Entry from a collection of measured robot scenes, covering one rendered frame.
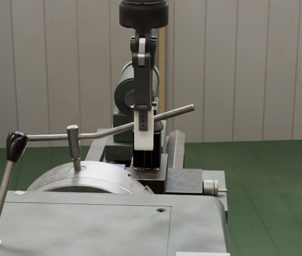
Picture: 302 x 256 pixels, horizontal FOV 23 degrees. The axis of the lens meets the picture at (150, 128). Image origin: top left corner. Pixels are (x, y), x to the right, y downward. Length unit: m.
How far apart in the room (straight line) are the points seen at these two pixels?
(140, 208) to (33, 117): 4.08
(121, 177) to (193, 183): 0.66
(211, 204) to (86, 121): 4.07
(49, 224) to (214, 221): 0.25
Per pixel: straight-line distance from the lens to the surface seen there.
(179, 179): 2.08
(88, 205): 1.21
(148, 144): 1.18
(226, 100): 5.31
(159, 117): 1.35
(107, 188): 1.35
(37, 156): 5.14
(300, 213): 4.30
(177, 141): 2.71
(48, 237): 1.12
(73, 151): 1.40
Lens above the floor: 1.75
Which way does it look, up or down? 18 degrees down
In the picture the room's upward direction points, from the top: straight up
